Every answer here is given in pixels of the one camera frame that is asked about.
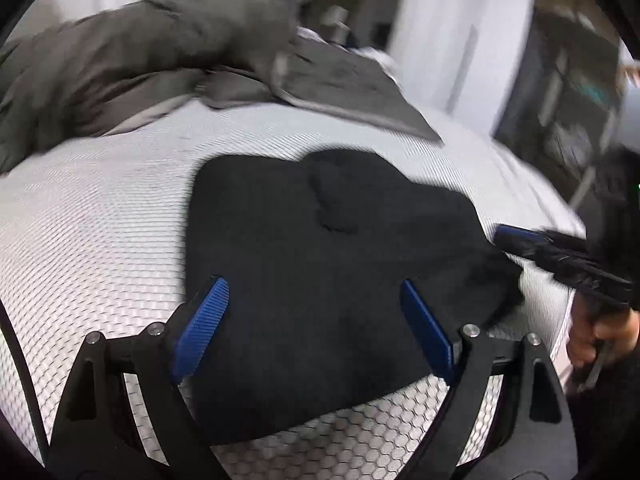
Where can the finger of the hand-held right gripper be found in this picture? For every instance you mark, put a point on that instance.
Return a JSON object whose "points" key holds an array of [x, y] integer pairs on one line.
{"points": [[530, 242]]}

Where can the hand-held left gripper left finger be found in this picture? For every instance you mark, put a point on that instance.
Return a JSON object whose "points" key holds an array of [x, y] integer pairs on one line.
{"points": [[200, 330]]}

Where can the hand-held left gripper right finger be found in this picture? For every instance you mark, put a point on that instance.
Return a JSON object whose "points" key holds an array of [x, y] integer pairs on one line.
{"points": [[427, 330]]}

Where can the black pants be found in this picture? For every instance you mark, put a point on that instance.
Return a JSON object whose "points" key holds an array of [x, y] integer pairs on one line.
{"points": [[325, 285]]}

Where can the person's right forearm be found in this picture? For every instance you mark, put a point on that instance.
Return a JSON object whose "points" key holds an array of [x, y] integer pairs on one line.
{"points": [[610, 425]]}

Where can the person's right hand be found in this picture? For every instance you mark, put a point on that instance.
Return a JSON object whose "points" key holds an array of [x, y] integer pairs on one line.
{"points": [[612, 330]]}

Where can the dark shelf unit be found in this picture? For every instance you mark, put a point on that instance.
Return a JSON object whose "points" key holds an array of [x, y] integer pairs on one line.
{"points": [[560, 100]]}

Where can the bed with honeycomb cover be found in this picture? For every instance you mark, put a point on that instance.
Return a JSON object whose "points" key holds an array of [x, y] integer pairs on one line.
{"points": [[100, 220]]}

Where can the white wardrobe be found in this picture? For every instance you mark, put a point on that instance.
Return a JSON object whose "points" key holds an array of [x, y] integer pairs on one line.
{"points": [[450, 35]]}

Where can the crumpled white sheet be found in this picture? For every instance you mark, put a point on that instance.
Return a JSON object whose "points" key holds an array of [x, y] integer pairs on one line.
{"points": [[372, 55]]}

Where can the grey duvet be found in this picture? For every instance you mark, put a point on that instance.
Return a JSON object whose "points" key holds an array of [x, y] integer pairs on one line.
{"points": [[150, 60]]}

